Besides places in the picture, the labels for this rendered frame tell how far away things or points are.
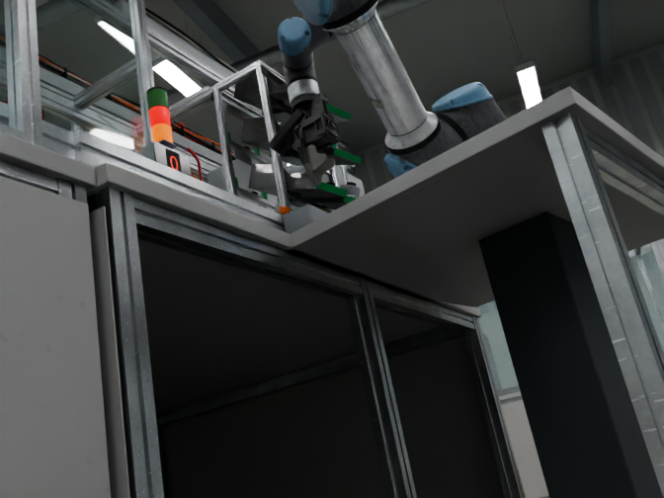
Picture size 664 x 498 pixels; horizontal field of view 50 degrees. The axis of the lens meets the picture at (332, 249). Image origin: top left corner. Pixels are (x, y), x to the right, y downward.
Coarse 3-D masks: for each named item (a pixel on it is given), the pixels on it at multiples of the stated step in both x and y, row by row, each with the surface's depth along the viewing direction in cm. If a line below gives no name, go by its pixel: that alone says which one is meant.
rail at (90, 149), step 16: (80, 144) 107; (96, 144) 108; (112, 144) 112; (80, 160) 105; (96, 160) 107; (112, 160) 110; (128, 160) 114; (144, 160) 117; (144, 176) 116; (160, 176) 120; (176, 176) 123; (192, 192) 126; (208, 192) 130; (224, 192) 135; (240, 208) 139; (256, 208) 143; (272, 224) 146
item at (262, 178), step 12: (252, 168) 214; (264, 168) 211; (252, 180) 214; (264, 180) 210; (288, 180) 204; (300, 180) 218; (264, 192) 218; (276, 192) 214; (300, 192) 206; (312, 192) 203; (324, 192) 200; (336, 192) 202
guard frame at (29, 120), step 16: (16, 0) 99; (32, 0) 102; (16, 16) 99; (32, 16) 101; (16, 32) 98; (32, 32) 100; (16, 48) 97; (32, 48) 99; (16, 64) 96; (32, 64) 98; (16, 80) 95; (32, 80) 97; (16, 96) 95; (32, 96) 96; (16, 112) 95; (32, 112) 95; (0, 128) 89; (32, 128) 94
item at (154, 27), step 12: (156, 24) 264; (168, 36) 268; (180, 48) 273; (192, 48) 280; (204, 60) 285; (228, 72) 299; (180, 144) 339; (192, 144) 347; (204, 156) 353; (216, 156) 363
